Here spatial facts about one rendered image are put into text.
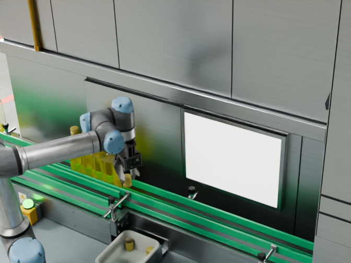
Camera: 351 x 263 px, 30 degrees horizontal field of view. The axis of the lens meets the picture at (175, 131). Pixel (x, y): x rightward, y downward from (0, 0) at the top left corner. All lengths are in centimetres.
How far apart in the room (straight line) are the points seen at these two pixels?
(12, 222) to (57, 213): 48
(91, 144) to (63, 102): 78
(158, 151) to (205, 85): 40
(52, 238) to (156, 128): 65
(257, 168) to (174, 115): 38
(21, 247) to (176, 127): 74
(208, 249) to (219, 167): 32
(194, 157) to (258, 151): 30
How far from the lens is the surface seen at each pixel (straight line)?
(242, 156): 246
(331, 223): 199
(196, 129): 251
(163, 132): 260
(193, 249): 261
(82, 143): 216
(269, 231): 248
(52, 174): 288
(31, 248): 236
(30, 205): 287
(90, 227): 275
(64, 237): 281
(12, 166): 211
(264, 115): 233
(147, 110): 260
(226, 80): 237
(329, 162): 187
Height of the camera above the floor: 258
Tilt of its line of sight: 32 degrees down
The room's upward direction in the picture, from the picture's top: 2 degrees counter-clockwise
